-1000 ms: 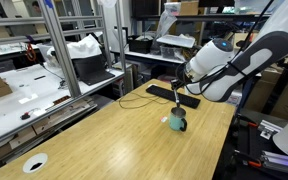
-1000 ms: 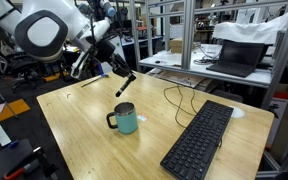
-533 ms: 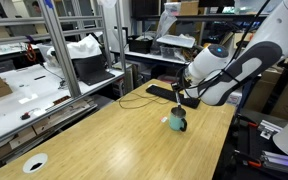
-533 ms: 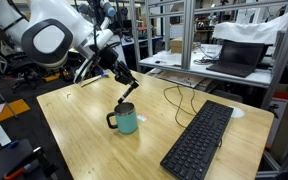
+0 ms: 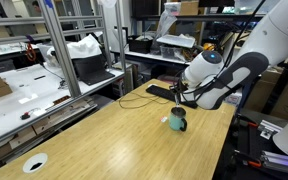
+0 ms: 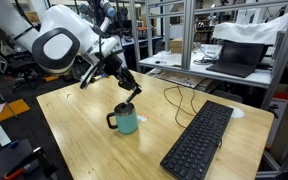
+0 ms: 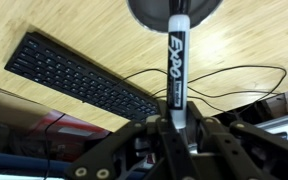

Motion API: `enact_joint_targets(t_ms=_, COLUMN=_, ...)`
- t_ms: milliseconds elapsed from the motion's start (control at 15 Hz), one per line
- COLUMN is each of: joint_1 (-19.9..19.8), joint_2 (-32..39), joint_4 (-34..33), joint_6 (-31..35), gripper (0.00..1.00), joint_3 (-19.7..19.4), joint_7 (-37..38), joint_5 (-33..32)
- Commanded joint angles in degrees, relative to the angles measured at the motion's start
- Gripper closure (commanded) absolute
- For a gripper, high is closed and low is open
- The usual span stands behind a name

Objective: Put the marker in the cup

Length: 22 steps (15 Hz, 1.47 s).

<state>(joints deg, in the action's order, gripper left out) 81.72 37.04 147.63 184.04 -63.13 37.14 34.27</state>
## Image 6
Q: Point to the black computer keyboard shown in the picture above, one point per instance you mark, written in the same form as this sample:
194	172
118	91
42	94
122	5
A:
197	143

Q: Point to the black open laptop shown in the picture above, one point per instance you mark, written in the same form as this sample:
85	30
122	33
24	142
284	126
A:
235	58

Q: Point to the aluminium extrusion shelf frame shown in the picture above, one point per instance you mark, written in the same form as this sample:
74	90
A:
188	33

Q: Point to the flat cardboard sheets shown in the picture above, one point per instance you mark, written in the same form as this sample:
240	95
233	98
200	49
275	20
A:
180	78

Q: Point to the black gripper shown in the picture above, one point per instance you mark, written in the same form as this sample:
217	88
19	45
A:
112	65

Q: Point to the white crumpled cloth cover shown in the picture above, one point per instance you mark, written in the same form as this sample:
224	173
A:
250	31

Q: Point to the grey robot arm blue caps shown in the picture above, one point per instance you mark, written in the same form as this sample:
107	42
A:
105	6

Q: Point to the yellow floor mat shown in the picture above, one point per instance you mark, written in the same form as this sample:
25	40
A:
14	108

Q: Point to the white round table grommet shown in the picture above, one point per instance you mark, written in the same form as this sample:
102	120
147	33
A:
239	113

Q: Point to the black white Expo marker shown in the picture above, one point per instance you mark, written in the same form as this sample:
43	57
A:
130	98

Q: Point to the brown cardboard box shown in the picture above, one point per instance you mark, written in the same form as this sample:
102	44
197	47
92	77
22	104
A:
176	45

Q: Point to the black office chair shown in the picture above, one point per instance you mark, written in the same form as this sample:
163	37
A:
20	78

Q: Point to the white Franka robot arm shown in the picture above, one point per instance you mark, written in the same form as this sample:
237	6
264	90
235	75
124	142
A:
57	43

